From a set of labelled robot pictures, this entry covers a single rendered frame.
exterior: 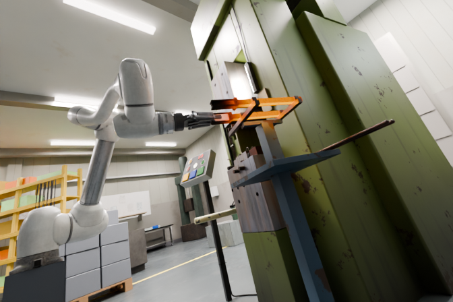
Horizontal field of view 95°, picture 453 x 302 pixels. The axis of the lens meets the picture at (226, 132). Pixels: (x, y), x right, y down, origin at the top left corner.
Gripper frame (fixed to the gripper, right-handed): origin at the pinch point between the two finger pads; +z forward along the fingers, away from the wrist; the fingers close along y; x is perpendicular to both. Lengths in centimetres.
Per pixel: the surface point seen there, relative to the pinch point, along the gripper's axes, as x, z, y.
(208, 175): -6, 15, -96
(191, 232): -74, 86, -743
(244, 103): -0.8, 5.9, 13.4
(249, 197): -33, 28, -53
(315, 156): -27.2, 23.1, 20.0
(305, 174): -29, 52, -23
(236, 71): 66, 44, -49
